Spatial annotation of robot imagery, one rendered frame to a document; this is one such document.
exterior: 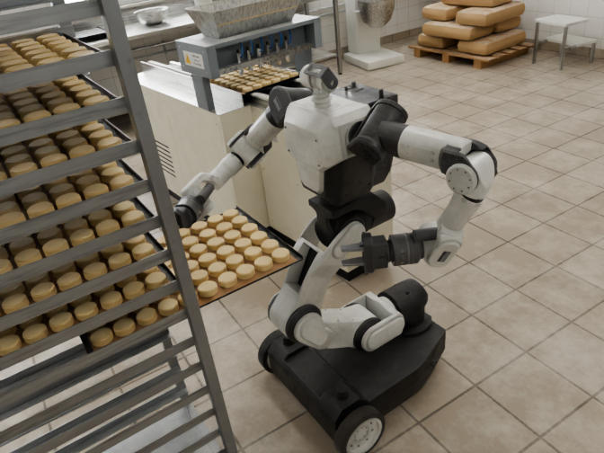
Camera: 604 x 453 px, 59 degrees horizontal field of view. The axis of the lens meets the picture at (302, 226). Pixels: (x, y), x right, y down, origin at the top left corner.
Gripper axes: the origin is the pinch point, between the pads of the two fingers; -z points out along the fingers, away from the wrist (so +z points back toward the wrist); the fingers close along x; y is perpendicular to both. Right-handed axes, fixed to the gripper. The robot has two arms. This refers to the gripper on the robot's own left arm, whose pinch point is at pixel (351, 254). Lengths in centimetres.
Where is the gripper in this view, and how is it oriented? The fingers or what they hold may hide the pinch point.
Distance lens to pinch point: 148.6
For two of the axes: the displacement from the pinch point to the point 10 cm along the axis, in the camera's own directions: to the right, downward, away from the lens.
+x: -1.0, -8.5, -5.2
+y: 0.7, 5.1, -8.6
